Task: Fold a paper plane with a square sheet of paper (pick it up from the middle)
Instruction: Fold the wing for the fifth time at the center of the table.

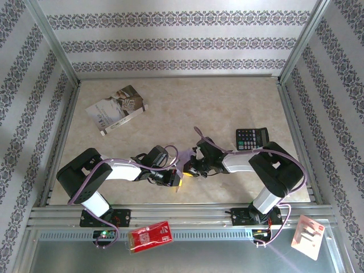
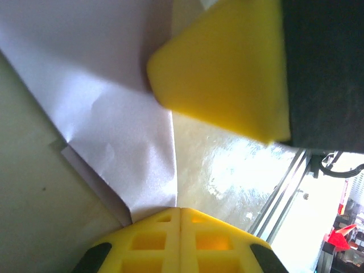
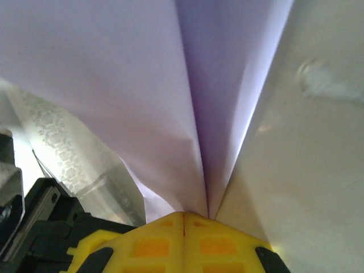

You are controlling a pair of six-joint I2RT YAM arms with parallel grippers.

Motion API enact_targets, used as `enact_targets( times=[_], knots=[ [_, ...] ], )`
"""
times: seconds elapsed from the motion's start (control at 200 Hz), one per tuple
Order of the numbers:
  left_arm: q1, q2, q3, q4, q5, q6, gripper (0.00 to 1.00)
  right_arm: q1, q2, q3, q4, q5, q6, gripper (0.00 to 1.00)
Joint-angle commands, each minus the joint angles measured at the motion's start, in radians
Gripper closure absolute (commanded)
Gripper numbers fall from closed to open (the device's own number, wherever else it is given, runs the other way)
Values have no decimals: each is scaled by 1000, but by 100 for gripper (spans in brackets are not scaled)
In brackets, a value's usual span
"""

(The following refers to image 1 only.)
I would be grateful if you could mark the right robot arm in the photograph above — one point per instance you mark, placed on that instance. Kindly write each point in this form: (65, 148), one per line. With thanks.
(277, 170)

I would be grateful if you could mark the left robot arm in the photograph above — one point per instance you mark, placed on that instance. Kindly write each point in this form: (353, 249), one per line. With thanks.
(81, 176)

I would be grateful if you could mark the grey metal sheet panel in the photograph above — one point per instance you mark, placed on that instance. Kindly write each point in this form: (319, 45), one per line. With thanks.
(199, 258)

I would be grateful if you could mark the black calculator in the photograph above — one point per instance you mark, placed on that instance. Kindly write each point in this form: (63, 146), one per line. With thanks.
(251, 138)

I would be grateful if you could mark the red packet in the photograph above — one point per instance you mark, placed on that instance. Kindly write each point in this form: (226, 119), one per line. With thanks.
(150, 237)

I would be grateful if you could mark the white photo-cover book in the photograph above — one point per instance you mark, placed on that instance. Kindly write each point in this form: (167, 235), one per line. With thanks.
(116, 109)

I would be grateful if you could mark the pink blister package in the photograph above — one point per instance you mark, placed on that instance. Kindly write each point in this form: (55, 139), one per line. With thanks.
(308, 237)

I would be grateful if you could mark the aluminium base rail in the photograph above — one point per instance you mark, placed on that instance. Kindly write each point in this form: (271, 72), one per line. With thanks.
(185, 213)

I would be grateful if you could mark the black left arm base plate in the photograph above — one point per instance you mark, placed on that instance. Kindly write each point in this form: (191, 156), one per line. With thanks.
(122, 217)

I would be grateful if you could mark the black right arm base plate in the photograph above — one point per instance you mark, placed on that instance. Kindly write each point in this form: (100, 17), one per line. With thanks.
(239, 217)

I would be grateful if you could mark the aluminium rear rail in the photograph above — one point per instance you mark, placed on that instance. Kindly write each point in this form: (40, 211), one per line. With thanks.
(176, 76)

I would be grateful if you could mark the aluminium side rail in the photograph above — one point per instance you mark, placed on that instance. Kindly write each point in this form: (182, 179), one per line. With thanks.
(61, 142)
(295, 128)

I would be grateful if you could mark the aluminium frame post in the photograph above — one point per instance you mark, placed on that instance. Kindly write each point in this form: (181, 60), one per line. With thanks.
(302, 42)
(52, 42)

